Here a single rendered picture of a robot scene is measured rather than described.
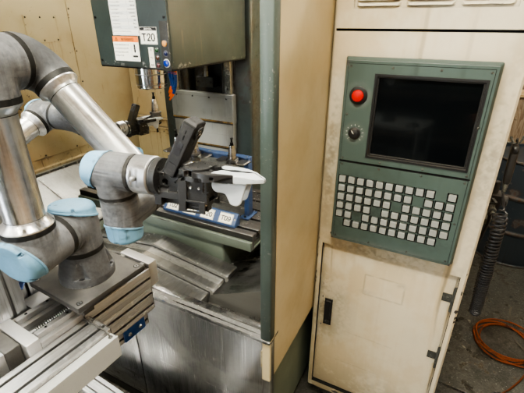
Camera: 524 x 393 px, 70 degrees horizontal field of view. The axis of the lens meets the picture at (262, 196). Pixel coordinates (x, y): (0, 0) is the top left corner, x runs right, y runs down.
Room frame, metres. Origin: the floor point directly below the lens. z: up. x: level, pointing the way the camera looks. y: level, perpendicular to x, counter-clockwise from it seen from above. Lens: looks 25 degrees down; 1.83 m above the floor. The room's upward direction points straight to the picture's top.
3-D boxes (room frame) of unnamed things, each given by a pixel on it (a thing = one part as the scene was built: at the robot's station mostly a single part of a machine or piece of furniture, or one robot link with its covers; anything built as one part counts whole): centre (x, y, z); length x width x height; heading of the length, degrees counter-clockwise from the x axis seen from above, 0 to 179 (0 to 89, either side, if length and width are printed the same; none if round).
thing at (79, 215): (0.88, 0.51, 1.33); 0.13 x 0.12 x 0.14; 163
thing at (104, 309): (0.89, 0.51, 1.07); 0.40 x 0.13 x 0.09; 149
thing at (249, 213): (1.73, 0.07, 1.05); 0.10 x 0.05 x 0.30; 153
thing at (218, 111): (2.44, 0.38, 1.16); 0.48 x 0.05 x 0.51; 63
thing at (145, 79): (2.05, 0.59, 1.57); 0.16 x 0.16 x 0.12
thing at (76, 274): (0.89, 0.51, 1.21); 0.15 x 0.15 x 0.10
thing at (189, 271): (1.60, 0.59, 0.70); 0.90 x 0.30 x 0.16; 63
